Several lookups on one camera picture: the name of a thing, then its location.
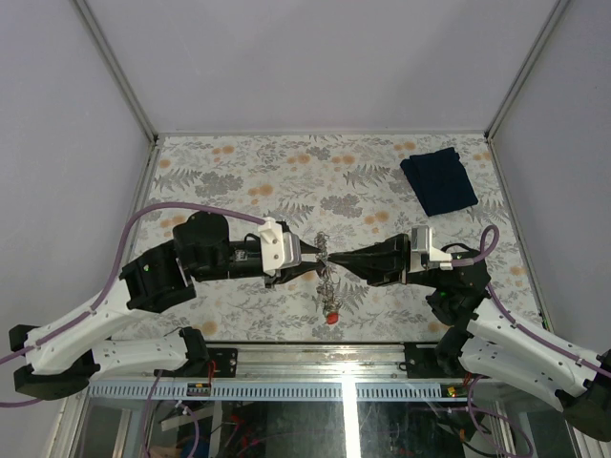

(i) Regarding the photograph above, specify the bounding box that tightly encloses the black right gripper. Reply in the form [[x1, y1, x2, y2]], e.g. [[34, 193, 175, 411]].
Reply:
[[329, 233, 445, 289]]

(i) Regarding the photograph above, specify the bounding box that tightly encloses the large metal keyring disc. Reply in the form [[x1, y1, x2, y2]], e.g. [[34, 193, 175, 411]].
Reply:
[[314, 232, 341, 319]]

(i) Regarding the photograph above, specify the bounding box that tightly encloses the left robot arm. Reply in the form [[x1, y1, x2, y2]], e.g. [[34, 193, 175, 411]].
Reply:
[[9, 212, 324, 401]]

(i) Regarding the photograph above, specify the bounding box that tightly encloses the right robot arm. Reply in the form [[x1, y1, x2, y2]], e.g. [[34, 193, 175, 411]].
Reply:
[[328, 226, 610, 443]]

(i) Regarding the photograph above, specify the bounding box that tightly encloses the red key tag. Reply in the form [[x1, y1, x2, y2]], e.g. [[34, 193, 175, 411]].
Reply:
[[326, 312, 339, 325]]

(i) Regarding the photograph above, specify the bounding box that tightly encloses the dark blue folded cloth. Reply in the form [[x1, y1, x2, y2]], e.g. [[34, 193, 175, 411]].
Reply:
[[400, 147, 478, 217]]

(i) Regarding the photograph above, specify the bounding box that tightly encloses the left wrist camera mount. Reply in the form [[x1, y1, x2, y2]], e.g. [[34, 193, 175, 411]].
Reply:
[[258, 217, 301, 276]]

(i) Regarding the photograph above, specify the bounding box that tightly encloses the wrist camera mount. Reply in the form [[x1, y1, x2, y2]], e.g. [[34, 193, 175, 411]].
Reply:
[[410, 225, 453, 273], [258, 217, 301, 276]]

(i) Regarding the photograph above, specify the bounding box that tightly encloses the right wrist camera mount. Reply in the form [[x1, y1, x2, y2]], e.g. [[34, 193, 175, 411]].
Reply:
[[410, 225, 453, 273]]

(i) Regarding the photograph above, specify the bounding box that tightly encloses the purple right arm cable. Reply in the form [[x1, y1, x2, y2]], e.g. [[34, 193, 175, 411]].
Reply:
[[448, 224, 611, 378]]

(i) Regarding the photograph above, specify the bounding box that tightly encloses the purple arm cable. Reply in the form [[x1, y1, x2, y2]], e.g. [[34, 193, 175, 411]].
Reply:
[[448, 224, 611, 378], [0, 202, 263, 407]]

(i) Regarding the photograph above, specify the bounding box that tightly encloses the metal base rail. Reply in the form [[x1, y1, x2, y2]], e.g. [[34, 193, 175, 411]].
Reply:
[[208, 341, 450, 382]]

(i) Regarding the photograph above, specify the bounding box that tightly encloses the white slotted cable duct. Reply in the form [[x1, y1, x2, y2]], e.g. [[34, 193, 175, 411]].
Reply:
[[87, 381, 467, 402]]

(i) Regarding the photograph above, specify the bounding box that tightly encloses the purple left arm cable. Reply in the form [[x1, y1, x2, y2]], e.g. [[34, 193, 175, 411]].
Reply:
[[0, 202, 263, 407]]

